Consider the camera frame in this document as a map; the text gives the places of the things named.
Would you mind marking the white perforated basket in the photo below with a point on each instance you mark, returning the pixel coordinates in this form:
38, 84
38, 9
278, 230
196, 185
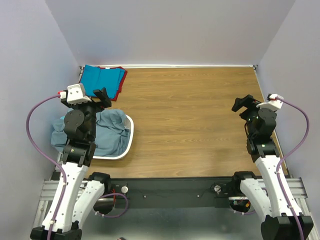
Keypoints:
114, 135

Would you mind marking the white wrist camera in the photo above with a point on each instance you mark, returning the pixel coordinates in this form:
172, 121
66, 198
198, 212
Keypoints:
75, 94
274, 102

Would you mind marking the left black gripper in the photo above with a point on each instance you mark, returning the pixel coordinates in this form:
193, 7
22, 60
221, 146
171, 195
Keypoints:
102, 95

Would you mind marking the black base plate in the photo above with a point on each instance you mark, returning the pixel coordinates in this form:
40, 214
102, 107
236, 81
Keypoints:
178, 192

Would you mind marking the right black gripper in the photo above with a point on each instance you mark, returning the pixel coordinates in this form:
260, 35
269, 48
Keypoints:
247, 100

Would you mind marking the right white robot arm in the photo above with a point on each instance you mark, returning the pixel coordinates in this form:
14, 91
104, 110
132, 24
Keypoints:
281, 217

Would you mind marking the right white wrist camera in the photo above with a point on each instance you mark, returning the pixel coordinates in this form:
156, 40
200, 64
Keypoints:
274, 102

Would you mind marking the folded red t shirt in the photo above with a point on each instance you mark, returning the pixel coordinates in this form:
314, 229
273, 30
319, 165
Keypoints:
112, 79

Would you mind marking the grey-blue t shirt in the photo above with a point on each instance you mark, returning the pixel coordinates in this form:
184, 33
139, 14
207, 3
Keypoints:
58, 136

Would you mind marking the folded teal t shirt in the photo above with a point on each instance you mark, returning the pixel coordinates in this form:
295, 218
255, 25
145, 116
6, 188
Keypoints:
97, 78

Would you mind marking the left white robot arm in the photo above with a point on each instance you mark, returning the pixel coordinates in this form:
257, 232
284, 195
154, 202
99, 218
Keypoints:
69, 209

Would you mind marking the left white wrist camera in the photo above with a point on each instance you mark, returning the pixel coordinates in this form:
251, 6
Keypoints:
75, 94

